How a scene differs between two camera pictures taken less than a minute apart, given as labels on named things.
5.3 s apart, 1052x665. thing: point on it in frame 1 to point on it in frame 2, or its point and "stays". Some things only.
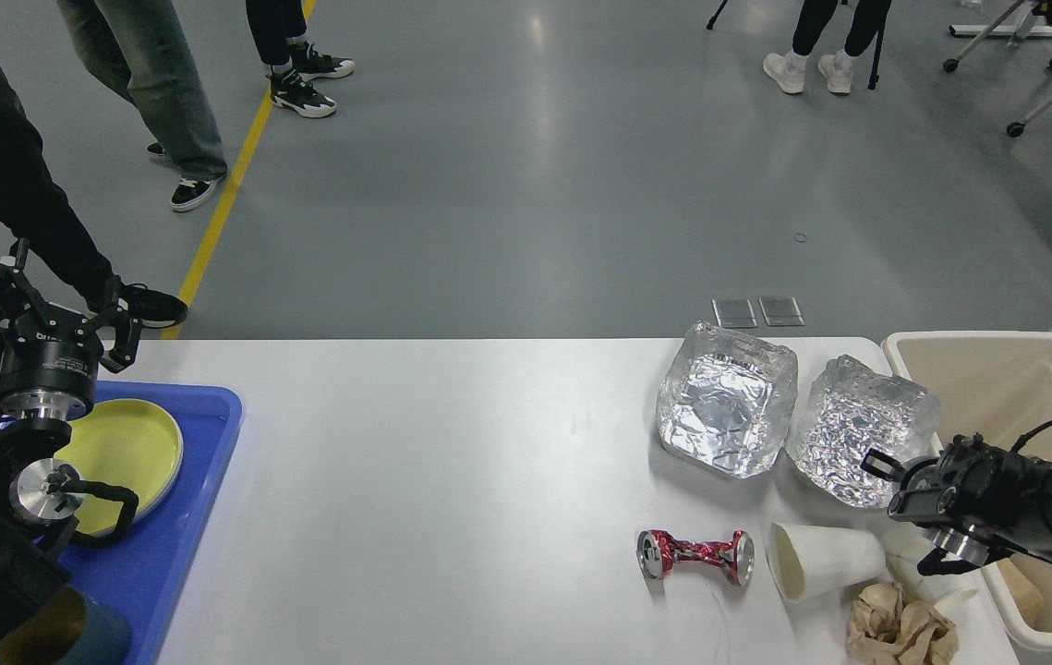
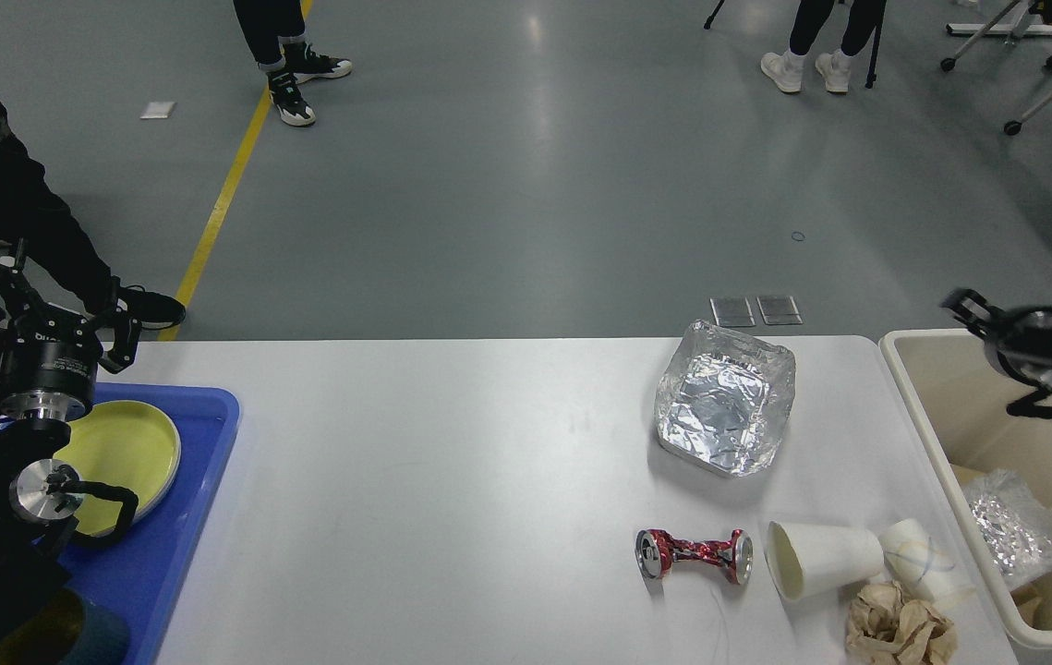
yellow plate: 125,443 stays
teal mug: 69,628 stays
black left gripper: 50,359 stays
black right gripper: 952,497 to 1043,334
